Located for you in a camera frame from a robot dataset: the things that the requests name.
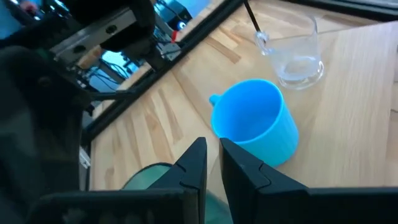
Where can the teal green cup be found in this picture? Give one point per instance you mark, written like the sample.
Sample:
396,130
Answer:
143,180

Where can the blue plastic cup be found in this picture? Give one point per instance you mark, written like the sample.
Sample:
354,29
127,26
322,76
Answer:
258,124

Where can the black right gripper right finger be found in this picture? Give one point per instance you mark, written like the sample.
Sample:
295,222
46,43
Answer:
245,177

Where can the black computer with glowing light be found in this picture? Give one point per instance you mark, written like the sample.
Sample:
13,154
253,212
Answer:
180,17

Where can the clear glass mug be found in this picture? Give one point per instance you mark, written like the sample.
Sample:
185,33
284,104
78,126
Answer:
295,59

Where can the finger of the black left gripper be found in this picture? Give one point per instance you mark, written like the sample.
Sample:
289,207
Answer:
34,130
146,49

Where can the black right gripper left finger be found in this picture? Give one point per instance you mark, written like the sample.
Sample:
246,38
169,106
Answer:
189,174

